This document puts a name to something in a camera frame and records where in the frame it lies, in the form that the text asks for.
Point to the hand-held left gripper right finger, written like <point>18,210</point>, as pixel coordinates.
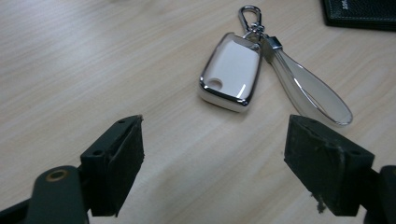
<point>323,168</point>

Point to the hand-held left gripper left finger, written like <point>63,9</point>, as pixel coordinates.
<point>116,168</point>

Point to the white car key fob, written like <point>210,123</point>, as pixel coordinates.
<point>232,70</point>

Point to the black leather wallet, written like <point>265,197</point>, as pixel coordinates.
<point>361,12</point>

